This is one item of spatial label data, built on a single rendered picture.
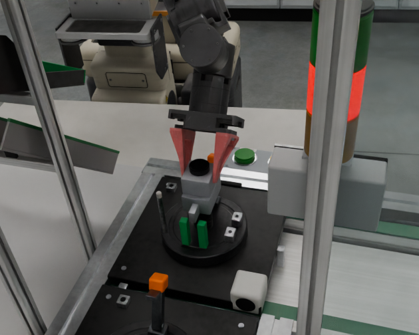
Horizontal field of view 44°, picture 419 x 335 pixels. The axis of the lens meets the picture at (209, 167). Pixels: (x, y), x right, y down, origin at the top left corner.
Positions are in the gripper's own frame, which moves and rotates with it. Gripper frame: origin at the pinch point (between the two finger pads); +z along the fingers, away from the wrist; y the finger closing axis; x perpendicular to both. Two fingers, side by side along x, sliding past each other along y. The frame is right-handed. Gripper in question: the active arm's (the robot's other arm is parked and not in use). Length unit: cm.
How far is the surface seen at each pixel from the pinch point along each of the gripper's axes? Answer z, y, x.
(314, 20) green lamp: -15.5, 16.9, -29.9
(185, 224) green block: 7.5, -1.2, -0.5
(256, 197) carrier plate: 3.3, 6.2, 15.4
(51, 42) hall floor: -68, -195, 254
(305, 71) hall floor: -60, -12, 246
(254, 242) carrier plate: 9.7, 8.1, 7.5
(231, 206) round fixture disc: 4.9, 3.0, 10.2
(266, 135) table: -9.4, 1.2, 48.4
